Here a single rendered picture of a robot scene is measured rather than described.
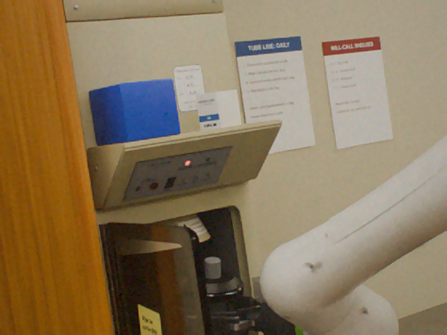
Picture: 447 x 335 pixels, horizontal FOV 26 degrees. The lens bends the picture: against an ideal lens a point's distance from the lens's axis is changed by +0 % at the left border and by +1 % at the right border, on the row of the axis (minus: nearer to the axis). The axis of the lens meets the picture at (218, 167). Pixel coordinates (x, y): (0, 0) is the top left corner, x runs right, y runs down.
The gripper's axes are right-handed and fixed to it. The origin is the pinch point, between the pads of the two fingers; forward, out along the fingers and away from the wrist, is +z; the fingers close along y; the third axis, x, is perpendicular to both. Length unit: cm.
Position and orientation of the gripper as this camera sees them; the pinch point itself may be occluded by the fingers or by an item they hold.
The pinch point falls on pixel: (214, 310)
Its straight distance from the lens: 166.0
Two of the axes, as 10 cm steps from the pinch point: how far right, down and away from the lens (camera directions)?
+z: -6.0, 0.5, 8.0
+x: 1.4, 9.9, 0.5
